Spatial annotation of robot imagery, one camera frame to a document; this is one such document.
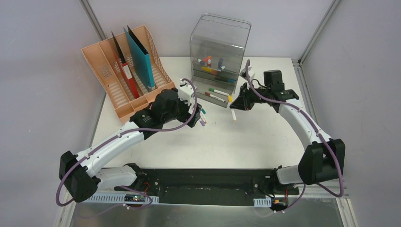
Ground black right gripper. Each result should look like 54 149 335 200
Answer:
230 82 270 111

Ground white marker yellow caps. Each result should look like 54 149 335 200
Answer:
227 95 237 123

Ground black highlighter blue cap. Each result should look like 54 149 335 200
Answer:
217 78 235 84

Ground white marker dark red cap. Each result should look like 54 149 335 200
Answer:
204 92 226 103

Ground white marker green cap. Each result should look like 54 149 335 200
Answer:
209 88 230 96

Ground dark blue small bottle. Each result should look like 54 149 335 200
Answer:
218 58 224 69

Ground red orange small bottle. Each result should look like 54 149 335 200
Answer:
202 56 211 62

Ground smoked clear drawer box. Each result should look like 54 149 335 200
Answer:
190 13 252 108

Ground teal folder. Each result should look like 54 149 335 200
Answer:
124 26 156 92

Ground red folder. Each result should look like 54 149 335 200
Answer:
112 33 140 99

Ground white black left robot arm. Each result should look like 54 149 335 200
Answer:
56 85 202 207

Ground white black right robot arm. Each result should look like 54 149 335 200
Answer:
230 70 345 194

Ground peach plastic file organizer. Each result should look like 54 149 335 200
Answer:
82 26 175 123

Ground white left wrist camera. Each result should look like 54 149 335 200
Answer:
178 84 195 105

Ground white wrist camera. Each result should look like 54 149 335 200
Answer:
239 67 254 80
178 84 195 105

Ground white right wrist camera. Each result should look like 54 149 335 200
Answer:
239 67 254 80

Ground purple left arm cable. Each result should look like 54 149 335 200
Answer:
55 78 199 218

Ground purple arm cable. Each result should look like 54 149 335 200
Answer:
55 78 199 218
244 59 345 217

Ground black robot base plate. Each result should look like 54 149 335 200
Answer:
128 168 299 206

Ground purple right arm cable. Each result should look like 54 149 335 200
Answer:
244 59 345 217

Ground aluminium frame rail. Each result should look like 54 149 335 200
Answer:
336 189 359 227

